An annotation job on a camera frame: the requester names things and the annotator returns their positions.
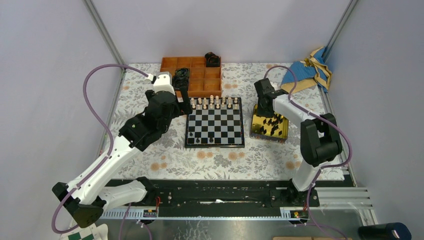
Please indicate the black coil middle compartment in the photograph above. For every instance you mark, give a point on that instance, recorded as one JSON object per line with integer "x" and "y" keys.
{"x": 181, "y": 78}

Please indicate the floral table mat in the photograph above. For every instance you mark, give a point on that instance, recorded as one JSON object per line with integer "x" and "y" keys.
{"x": 258, "y": 160}

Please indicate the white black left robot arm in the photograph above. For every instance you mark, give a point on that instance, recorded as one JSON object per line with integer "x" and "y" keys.
{"x": 87, "y": 197}

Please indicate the blue yellow cloth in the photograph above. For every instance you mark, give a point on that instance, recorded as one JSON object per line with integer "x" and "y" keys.
{"x": 312, "y": 71}

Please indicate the black coil top compartment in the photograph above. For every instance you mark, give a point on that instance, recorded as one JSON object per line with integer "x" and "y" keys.
{"x": 212, "y": 60}

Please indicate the orange compartment tray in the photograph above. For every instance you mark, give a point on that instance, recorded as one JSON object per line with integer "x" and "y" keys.
{"x": 203, "y": 81}

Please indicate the green white checkered paper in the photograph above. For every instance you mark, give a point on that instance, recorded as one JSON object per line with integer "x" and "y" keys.
{"x": 93, "y": 232}

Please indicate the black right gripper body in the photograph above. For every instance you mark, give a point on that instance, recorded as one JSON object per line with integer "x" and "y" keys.
{"x": 262, "y": 112}

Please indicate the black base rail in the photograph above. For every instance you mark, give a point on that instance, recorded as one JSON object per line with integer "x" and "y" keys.
{"x": 225, "y": 198}

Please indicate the black cylinder bottom right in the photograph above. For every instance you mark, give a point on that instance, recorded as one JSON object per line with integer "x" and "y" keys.
{"x": 386, "y": 231}

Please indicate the black coil compartment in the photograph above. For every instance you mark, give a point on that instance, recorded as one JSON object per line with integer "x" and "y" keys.
{"x": 212, "y": 60}
{"x": 181, "y": 78}

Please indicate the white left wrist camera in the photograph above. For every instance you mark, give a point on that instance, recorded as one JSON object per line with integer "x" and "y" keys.
{"x": 162, "y": 82}

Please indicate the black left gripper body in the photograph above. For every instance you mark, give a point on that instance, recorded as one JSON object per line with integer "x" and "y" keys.
{"x": 176, "y": 111}

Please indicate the gold tin of black pieces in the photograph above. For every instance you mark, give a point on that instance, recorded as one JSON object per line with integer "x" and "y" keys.
{"x": 273, "y": 129}

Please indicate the black silver chess board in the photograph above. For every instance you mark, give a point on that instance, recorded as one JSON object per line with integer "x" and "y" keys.
{"x": 221, "y": 115}

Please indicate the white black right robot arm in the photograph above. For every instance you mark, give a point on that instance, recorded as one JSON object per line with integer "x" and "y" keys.
{"x": 320, "y": 141}

